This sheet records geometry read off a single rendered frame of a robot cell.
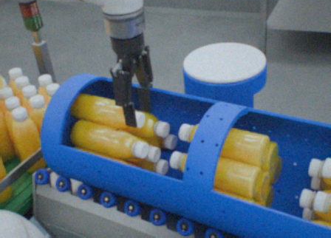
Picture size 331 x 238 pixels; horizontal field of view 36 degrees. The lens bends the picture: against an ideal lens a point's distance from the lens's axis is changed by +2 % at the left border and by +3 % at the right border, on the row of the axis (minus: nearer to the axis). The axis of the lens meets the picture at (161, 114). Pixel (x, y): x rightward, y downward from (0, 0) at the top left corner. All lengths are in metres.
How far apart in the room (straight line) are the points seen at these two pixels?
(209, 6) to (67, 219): 3.61
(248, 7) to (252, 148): 3.68
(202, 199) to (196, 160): 0.08
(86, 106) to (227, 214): 0.46
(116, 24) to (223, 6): 3.73
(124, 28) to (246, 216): 0.46
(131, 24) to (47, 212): 0.65
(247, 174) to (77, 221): 0.55
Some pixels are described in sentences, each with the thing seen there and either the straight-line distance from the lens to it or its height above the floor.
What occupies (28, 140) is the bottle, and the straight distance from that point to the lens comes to 1.50.
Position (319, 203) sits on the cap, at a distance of 1.05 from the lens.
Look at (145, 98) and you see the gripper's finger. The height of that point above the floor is 1.20.
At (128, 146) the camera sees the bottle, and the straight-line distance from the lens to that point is 1.20.
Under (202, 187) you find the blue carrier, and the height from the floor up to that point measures 1.14.
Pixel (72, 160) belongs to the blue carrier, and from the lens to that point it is 1.23.
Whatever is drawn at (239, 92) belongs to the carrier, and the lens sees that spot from 1.63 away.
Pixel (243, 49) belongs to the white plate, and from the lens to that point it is 1.79.
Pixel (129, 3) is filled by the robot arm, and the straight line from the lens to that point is 1.05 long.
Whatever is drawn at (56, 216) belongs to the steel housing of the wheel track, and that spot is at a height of 0.86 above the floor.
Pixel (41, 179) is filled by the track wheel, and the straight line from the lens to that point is 1.43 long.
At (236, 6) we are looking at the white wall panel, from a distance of 4.73.
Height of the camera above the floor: 1.84
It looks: 33 degrees down
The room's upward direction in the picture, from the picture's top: 7 degrees counter-clockwise
